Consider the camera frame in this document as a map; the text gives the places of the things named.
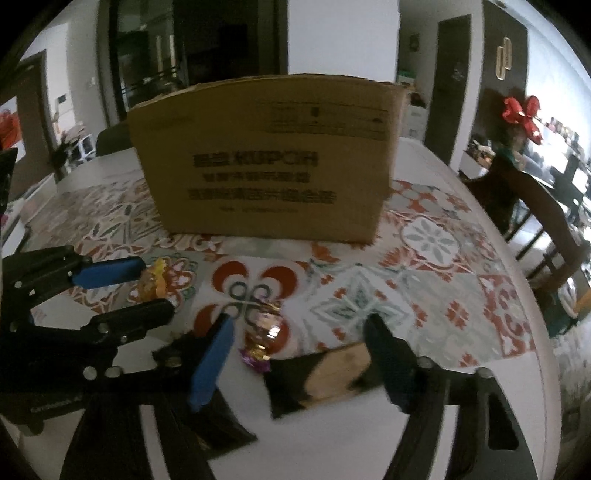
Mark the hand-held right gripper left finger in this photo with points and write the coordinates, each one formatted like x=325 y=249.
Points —
x=210 y=364

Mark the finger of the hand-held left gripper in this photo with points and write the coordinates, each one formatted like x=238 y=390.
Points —
x=108 y=272
x=134 y=321

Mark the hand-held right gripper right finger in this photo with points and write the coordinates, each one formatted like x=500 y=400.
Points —
x=392 y=369

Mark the yellow candy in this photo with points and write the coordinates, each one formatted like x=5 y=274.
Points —
x=154 y=281

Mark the purple gold candy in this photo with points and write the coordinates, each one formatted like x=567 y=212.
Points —
x=263 y=332

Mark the dark yellow-printed snack packet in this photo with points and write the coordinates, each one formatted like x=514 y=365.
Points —
x=318 y=378

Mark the brown cardboard box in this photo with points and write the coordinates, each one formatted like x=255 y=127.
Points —
x=277 y=161

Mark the white shelf rack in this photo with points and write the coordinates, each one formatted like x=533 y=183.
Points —
x=81 y=148

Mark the dark dining chair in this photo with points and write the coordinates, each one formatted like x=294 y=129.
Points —
x=113 y=138

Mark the wooden chair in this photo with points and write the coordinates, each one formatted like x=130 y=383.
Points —
x=540 y=221

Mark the white TV cabinet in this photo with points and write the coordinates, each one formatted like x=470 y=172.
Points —
x=475 y=164

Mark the dark sliding glass door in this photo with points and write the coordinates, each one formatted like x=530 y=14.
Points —
x=194 y=50

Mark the dark green cloth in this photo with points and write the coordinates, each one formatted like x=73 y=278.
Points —
x=506 y=153

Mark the small white cabinet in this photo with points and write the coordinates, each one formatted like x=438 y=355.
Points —
x=415 y=121

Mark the dark room door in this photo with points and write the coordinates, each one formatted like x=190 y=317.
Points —
x=445 y=92

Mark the red bow decoration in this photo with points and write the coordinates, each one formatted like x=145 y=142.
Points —
x=521 y=117

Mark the dark slatted wall panel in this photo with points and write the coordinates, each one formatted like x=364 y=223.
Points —
x=505 y=92

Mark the gold wall ornament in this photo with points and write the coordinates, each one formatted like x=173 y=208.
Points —
x=504 y=57

